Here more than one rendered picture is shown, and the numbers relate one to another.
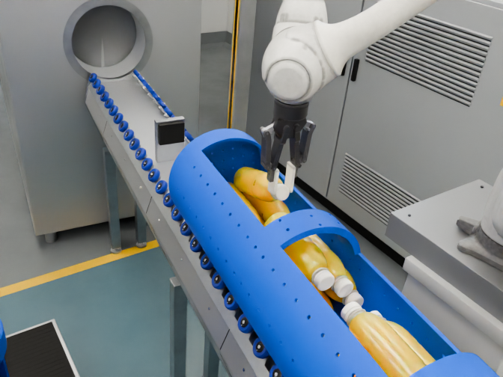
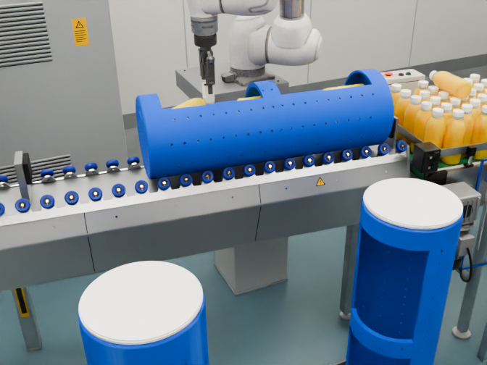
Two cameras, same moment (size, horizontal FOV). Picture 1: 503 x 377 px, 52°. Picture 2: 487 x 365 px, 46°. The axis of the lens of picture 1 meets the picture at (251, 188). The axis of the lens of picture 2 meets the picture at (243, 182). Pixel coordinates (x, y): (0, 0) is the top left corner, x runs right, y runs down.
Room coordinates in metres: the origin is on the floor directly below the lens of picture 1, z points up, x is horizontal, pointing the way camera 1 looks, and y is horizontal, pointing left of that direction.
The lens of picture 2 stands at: (0.50, 1.74, 1.88)
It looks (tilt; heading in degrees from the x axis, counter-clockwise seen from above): 29 degrees down; 283
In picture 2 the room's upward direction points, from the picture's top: 1 degrees counter-clockwise
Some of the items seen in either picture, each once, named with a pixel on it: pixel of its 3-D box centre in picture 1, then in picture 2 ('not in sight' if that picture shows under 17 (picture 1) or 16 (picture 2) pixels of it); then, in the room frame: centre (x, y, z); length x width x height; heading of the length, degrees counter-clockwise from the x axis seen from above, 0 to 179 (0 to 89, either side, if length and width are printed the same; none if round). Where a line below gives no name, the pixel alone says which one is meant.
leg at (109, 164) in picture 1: (112, 203); not in sight; (2.14, 0.70, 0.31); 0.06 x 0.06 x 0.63; 30
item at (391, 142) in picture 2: not in sight; (387, 129); (0.40, -0.36, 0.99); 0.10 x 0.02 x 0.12; 120
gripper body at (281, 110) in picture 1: (289, 117); (206, 46); (1.03, -0.07, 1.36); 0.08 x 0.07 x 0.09; 120
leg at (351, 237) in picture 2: not in sight; (350, 263); (0.50, -0.39, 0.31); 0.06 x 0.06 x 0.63; 30
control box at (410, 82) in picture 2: not in sight; (397, 85); (0.37, -0.72, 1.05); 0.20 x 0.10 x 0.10; 30
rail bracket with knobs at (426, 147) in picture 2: not in sight; (425, 158); (0.27, -0.21, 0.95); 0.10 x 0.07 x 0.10; 120
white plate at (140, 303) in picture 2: not in sight; (141, 299); (0.95, 0.81, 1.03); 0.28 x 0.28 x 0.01
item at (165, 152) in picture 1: (170, 141); (25, 178); (1.56, 0.29, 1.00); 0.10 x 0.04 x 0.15; 120
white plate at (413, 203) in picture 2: not in sight; (411, 201); (0.34, 0.26, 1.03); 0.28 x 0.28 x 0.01
